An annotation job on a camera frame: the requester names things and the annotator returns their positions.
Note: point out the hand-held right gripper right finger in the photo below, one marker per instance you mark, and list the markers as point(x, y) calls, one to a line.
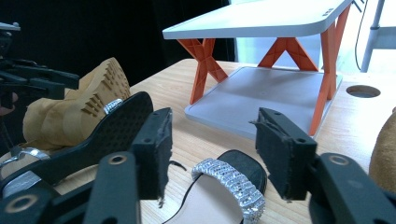
point(286, 155)

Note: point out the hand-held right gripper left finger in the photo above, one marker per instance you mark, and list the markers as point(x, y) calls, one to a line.
point(152, 149)

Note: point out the tan suede boot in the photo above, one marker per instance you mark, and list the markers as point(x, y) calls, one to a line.
point(62, 121)
point(386, 155)

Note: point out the white shoe rack orange legs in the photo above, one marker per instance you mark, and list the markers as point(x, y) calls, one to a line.
point(258, 18)

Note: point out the black curtain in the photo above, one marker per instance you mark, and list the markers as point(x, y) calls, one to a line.
point(77, 31)

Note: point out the white metal desk frame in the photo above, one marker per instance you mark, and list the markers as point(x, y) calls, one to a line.
point(373, 34)

